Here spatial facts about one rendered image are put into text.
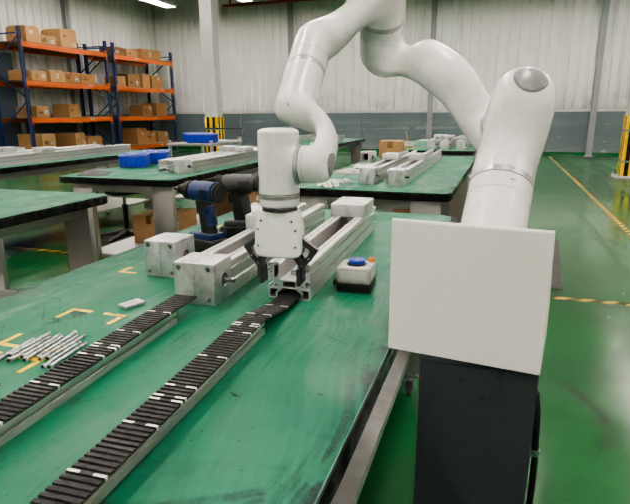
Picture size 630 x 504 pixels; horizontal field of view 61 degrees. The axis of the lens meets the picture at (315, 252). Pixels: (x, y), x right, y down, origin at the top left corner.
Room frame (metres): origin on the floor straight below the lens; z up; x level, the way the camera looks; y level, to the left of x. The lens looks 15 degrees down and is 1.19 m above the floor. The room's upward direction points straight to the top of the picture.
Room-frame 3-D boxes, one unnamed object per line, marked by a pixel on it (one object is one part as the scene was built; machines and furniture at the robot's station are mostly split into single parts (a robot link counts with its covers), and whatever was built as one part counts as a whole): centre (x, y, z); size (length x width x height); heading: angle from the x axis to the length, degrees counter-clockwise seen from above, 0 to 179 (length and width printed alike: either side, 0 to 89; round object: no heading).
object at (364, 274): (1.24, -0.09, 0.81); 0.10 x 0.08 x 0.06; 73
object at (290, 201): (1.11, 0.07, 1.01); 0.09 x 0.08 x 0.03; 73
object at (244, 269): (1.60, 0.13, 0.82); 0.80 x 0.10 x 0.09; 163
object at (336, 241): (1.54, -0.06, 0.82); 0.80 x 0.10 x 0.09; 163
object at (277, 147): (1.11, 0.07, 1.10); 0.09 x 0.08 x 0.13; 73
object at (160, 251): (1.38, 0.37, 0.83); 0.11 x 0.10 x 0.10; 73
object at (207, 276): (1.17, 0.24, 0.83); 0.12 x 0.09 x 0.10; 73
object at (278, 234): (1.11, 0.07, 0.95); 0.10 x 0.07 x 0.11; 73
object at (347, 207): (1.78, -0.13, 0.87); 0.16 x 0.11 x 0.07; 163
